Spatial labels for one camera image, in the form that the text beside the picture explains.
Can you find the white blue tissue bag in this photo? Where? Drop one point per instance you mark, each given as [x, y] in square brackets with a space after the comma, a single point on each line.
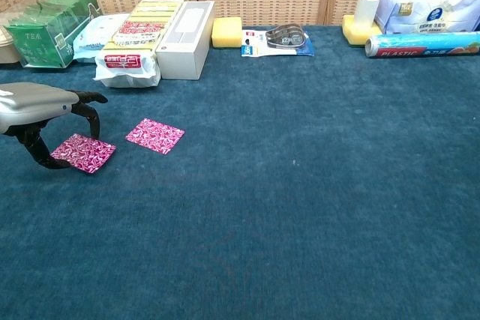
[412, 9]

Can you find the yellow sponge block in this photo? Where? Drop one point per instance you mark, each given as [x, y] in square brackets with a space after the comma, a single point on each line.
[227, 33]
[354, 35]

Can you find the long white cardboard box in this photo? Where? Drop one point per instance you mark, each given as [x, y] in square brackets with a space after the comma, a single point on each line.
[180, 61]

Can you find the yellow sponge multipack red label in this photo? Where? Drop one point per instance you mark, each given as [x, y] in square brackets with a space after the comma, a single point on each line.
[138, 31]

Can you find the correction tape blister pack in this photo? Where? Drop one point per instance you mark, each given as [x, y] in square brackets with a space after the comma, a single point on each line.
[258, 46]

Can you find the white roll cardboard core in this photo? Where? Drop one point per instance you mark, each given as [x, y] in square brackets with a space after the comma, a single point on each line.
[365, 11]

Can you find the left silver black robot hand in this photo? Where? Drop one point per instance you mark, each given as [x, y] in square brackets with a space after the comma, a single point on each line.
[30, 104]

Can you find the beige lidded food container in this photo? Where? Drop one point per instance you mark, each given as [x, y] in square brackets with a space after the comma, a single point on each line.
[7, 52]

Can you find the clear box green tea bags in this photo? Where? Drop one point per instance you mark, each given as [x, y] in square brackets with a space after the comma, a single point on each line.
[37, 42]

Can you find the teal carpet table mat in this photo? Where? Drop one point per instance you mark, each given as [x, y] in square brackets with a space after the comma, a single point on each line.
[300, 185]

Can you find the blue plastic wrap roll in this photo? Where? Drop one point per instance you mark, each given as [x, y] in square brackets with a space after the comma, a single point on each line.
[412, 44]

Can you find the pink white patterned square card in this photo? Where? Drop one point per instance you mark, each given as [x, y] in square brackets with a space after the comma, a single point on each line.
[155, 136]
[84, 153]

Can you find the light blue wet wipes pack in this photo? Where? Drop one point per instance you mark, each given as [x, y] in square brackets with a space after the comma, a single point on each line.
[93, 35]

